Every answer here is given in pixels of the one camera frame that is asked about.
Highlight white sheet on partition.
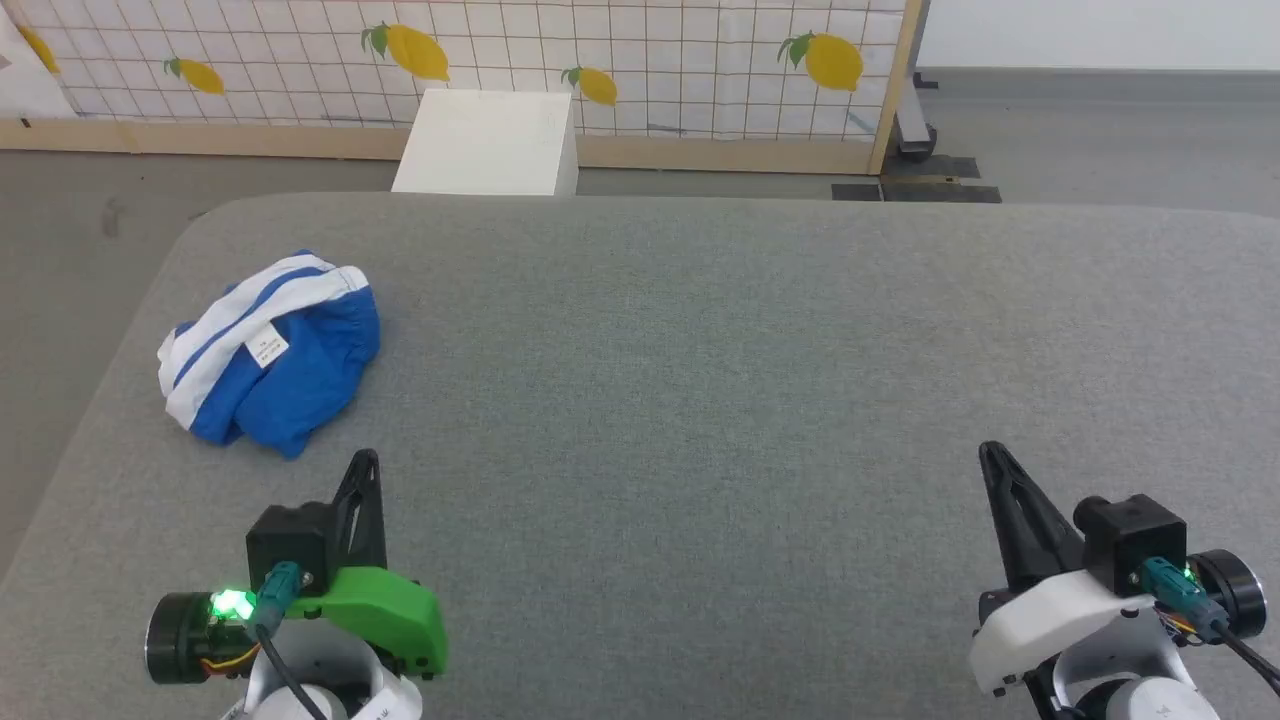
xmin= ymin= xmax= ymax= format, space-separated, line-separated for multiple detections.
xmin=0 ymin=12 xmax=79 ymax=120

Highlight lemon print wood framed partition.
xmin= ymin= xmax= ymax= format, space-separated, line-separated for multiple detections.
xmin=0 ymin=0 xmax=927 ymax=177

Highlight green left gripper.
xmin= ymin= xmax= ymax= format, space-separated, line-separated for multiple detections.
xmin=145 ymin=449 xmax=449 ymax=687

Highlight black floor mat strip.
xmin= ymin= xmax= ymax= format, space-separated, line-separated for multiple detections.
xmin=881 ymin=183 xmax=1002 ymax=205
xmin=880 ymin=155 xmax=982 ymax=182

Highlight right camera cable teal plug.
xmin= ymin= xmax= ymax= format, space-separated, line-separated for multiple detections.
xmin=1141 ymin=557 xmax=1280 ymax=696

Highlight white box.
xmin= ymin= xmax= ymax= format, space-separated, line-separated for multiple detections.
xmin=391 ymin=88 xmax=580 ymax=198

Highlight left camera cable teal plug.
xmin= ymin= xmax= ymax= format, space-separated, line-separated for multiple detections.
xmin=250 ymin=561 xmax=331 ymax=720

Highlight blue shorts with white trim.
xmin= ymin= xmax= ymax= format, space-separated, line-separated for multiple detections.
xmin=157 ymin=250 xmax=382 ymax=460

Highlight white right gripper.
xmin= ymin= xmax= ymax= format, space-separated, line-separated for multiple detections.
xmin=967 ymin=441 xmax=1267 ymax=697

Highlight grey metal stand foot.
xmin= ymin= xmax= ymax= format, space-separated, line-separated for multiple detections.
xmin=896 ymin=68 xmax=939 ymax=163

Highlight camera cable teal plug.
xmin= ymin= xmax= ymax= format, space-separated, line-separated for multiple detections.
xmin=250 ymin=561 xmax=331 ymax=720
xmin=1141 ymin=557 xmax=1280 ymax=696

